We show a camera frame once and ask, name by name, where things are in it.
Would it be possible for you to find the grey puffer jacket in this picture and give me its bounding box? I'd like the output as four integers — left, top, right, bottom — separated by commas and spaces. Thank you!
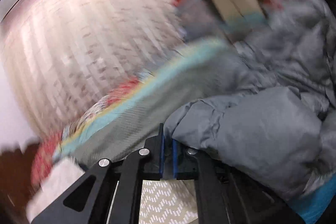
164, 0, 335, 200

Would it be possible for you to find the patterned bedsheet with teal stripe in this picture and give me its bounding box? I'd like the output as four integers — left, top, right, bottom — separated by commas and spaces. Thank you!
31, 37, 237, 224

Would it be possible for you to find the beige leaf pattern curtain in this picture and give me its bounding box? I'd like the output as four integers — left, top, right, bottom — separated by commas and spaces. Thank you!
1, 0, 182, 137

